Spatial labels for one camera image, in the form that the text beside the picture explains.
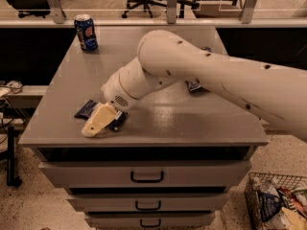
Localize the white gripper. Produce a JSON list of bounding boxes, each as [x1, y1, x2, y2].
[[82, 71, 139, 137]]

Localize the blue rxbar blueberry bar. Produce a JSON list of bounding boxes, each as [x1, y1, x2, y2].
[[74, 100, 128, 131]]

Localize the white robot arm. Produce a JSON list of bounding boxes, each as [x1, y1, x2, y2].
[[82, 30, 307, 141]]

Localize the blue kettle chip bag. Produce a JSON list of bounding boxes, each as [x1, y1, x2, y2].
[[185, 46, 213, 93]]

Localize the grey drawer cabinet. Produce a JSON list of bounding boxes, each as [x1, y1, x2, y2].
[[20, 27, 267, 230]]

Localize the blue pepsi can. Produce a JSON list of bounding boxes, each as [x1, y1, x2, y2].
[[74, 14, 98, 52]]

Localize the middle grey drawer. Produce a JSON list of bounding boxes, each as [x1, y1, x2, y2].
[[68, 193, 229, 213]]

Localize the grey drawer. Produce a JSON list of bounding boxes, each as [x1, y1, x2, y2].
[[68, 193, 229, 213], [39, 160, 251, 188], [84, 213, 215, 228]]

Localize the bottom grey drawer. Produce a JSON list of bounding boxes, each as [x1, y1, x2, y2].
[[84, 213, 215, 228]]

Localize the black stand leg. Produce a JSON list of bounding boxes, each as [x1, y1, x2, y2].
[[7, 126, 22, 187]]

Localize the top grey drawer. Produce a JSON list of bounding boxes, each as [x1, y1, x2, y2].
[[39, 160, 251, 188]]

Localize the black office chair centre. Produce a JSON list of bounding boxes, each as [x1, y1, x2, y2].
[[122, 0, 200, 23]]

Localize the snack bags in basket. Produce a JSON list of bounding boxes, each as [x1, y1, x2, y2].
[[252, 177, 307, 230]]

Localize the wire basket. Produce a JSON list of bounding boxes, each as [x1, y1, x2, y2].
[[244, 172, 307, 230]]

